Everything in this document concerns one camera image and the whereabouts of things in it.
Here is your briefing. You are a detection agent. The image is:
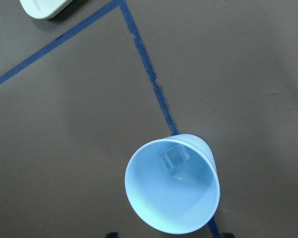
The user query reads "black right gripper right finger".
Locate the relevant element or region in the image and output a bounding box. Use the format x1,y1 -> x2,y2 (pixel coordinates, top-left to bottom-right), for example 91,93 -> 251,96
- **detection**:
221,233 -> 234,238

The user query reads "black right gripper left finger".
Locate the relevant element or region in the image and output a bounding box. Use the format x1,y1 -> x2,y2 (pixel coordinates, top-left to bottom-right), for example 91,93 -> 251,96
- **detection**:
106,232 -> 119,238

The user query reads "clear ice cube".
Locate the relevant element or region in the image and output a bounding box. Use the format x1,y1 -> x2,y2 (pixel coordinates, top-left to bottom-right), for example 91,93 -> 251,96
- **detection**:
161,145 -> 190,173

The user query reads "light blue plastic cup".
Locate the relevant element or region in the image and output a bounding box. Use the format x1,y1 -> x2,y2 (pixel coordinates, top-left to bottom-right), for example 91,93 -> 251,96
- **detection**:
125,134 -> 220,235

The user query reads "cream bear serving tray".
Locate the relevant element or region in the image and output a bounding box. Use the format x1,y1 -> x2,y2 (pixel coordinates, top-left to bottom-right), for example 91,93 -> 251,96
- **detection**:
20,0 -> 73,20

